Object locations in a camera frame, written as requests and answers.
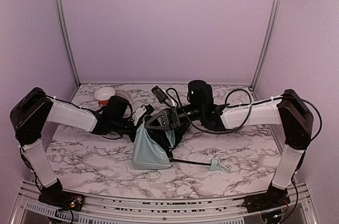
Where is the mint green folding umbrella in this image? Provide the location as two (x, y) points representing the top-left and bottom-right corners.
(132, 123), (230, 173)

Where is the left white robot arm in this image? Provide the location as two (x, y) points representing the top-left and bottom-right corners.
(10, 87), (154, 212)

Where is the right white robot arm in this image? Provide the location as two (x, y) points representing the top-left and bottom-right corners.
(145, 80), (314, 213)

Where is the grey ringed plate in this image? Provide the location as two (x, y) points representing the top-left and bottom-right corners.
(115, 89), (131, 118)

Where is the orange white bowl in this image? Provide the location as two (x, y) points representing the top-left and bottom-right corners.
(94, 87), (116, 104)

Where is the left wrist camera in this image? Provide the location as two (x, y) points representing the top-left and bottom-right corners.
(132, 104), (154, 126)

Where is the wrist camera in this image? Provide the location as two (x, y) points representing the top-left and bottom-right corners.
(132, 104), (154, 126)
(151, 85), (174, 107)

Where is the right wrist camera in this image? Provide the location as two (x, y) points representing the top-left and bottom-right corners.
(151, 85), (174, 107)

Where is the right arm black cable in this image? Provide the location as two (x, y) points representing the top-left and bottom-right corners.
(166, 87), (323, 145)

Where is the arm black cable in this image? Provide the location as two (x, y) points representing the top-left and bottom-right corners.
(166, 87), (323, 145)
(20, 95), (128, 182)

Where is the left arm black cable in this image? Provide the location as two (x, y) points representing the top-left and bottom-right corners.
(20, 95), (128, 182)

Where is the front aluminium rail base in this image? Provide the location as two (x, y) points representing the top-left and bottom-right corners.
(9, 181), (319, 223)

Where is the left aluminium frame post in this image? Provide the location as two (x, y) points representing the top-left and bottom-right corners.
(55, 0), (81, 88)

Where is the aluminium frame post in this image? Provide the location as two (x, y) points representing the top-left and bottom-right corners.
(251, 0), (281, 91)
(55, 0), (81, 88)

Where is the right aluminium frame post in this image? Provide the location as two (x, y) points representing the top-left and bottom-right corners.
(251, 0), (281, 91)

